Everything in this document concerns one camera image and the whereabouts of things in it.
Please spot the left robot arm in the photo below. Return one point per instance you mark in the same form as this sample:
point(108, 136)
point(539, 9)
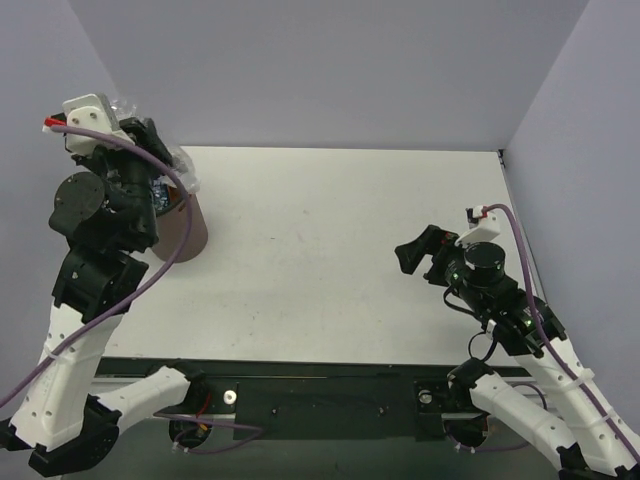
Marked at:
point(106, 214)

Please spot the clear plastic bottle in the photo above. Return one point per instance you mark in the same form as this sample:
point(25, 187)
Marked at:
point(181, 163)

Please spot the brown cylindrical bin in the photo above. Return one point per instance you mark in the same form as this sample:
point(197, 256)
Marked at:
point(171, 226)

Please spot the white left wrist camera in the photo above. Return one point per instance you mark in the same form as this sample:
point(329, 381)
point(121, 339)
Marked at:
point(90, 112)

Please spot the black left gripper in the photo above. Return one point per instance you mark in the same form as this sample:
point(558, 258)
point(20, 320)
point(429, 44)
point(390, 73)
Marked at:
point(145, 138)

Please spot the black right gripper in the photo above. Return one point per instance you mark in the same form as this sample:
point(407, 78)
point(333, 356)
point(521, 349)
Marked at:
point(439, 257)

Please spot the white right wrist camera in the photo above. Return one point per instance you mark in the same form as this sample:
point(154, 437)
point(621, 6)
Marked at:
point(483, 226)

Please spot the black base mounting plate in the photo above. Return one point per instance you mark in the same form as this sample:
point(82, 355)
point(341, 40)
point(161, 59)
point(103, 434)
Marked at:
point(332, 401)

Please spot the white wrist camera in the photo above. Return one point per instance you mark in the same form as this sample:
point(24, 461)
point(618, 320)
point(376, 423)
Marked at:
point(483, 226)
point(90, 112)

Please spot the orange juice bottle white cap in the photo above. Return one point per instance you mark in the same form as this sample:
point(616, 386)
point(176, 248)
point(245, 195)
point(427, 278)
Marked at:
point(161, 197)

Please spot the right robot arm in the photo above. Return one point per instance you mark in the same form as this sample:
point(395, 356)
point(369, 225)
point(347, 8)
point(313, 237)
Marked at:
point(571, 423)

